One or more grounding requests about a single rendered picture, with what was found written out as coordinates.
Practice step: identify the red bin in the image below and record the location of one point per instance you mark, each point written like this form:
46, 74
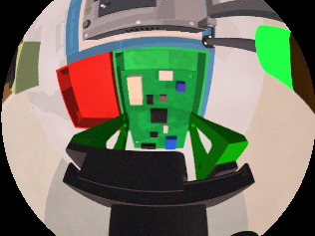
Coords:
86, 90

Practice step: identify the green bin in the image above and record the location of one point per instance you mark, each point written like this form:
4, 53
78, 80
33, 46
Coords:
162, 58

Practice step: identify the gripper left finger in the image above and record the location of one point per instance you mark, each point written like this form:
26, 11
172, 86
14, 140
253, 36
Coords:
98, 135

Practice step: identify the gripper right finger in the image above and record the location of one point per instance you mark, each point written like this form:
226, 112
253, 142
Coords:
226, 145

